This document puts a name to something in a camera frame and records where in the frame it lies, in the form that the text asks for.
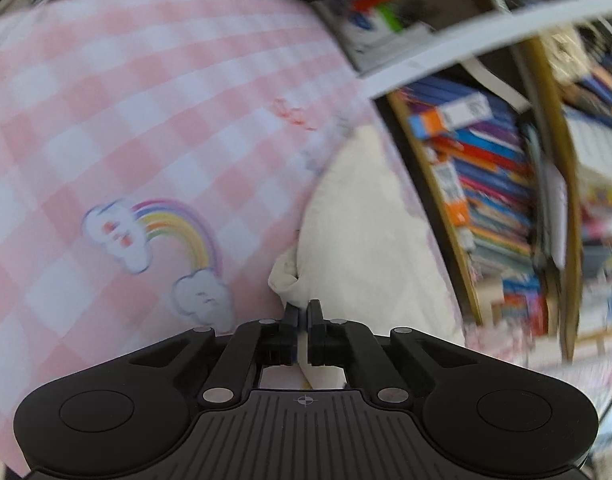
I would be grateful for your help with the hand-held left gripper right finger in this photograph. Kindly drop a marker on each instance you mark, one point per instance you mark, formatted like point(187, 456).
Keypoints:
point(316, 335)

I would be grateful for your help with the row of colourful books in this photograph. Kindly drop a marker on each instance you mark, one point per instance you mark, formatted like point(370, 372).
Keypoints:
point(490, 185)

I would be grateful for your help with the white box of markers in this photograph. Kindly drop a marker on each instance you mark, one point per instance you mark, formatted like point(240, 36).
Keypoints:
point(380, 25)

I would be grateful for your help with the wooden white bookshelf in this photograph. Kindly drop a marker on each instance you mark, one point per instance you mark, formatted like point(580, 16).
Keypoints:
point(485, 35)

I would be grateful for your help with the orange white carton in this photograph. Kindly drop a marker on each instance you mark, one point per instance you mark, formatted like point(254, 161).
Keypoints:
point(453, 195)

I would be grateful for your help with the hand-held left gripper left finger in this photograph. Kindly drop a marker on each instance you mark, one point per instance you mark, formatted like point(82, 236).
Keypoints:
point(291, 335)

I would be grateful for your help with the cream t-shirt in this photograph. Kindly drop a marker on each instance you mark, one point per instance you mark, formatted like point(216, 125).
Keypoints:
point(366, 240)

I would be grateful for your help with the tall white orange box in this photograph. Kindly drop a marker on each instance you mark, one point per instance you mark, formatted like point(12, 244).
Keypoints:
point(450, 115)

